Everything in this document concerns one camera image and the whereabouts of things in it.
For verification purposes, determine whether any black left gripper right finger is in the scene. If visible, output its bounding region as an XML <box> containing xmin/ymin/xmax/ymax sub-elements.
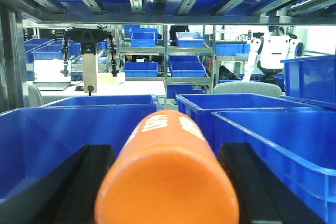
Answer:
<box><xmin>218</xmin><ymin>143</ymin><xmax>324</xmax><ymax>223</ymax></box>

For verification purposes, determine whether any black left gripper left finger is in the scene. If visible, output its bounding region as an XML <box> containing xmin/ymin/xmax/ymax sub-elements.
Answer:
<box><xmin>1</xmin><ymin>145</ymin><xmax>116</xmax><ymax>223</ymax></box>

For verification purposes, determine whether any orange cylindrical capacitor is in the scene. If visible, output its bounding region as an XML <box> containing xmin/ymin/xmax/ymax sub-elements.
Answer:
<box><xmin>94</xmin><ymin>110</ymin><xmax>240</xmax><ymax>223</ymax></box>

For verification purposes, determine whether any blue bin front right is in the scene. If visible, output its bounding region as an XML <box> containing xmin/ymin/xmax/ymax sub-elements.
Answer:
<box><xmin>213</xmin><ymin>109</ymin><xmax>335</xmax><ymax>223</ymax></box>

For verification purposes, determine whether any blue bin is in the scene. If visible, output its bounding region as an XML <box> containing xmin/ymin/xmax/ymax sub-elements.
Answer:
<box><xmin>176</xmin><ymin>93</ymin><xmax>323</xmax><ymax>154</ymax></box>
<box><xmin>43</xmin><ymin>94</ymin><xmax>161</xmax><ymax>107</ymax></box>
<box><xmin>282</xmin><ymin>55</ymin><xmax>335</xmax><ymax>108</ymax></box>
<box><xmin>213</xmin><ymin>109</ymin><xmax>335</xmax><ymax>223</ymax></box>
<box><xmin>1</xmin><ymin>104</ymin><xmax>160</xmax><ymax>202</ymax></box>

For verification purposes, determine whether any blue bin front left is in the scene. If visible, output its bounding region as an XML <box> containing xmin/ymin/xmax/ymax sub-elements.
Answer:
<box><xmin>1</xmin><ymin>104</ymin><xmax>160</xmax><ymax>202</ymax></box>

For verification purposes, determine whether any blue bin middle right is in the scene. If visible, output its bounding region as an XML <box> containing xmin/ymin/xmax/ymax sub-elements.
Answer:
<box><xmin>176</xmin><ymin>93</ymin><xmax>323</xmax><ymax>154</ymax></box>

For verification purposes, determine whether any blue bin rear left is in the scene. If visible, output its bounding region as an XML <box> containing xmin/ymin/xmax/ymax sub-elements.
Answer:
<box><xmin>43</xmin><ymin>94</ymin><xmax>161</xmax><ymax>107</ymax></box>

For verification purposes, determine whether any blue bin far right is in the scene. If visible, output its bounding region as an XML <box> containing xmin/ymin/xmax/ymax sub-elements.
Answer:
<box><xmin>282</xmin><ymin>55</ymin><xmax>335</xmax><ymax>108</ymax></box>

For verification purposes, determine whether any grey chair background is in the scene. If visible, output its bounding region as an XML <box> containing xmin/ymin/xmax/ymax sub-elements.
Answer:
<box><xmin>213</xmin><ymin>81</ymin><xmax>282</xmax><ymax>98</ymax></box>

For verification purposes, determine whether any open laptop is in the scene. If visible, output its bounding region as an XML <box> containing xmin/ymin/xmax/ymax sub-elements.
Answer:
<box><xmin>33</xmin><ymin>59</ymin><xmax>71</xmax><ymax>91</ymax></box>

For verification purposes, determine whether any white humanoid robot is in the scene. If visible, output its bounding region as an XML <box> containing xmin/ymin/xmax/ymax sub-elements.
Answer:
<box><xmin>242</xmin><ymin>25</ymin><xmax>303</xmax><ymax>85</ymax></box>

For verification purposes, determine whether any steel shelf frame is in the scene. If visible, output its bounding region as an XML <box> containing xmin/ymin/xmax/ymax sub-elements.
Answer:
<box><xmin>1</xmin><ymin>0</ymin><xmax>335</xmax><ymax>111</ymax></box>

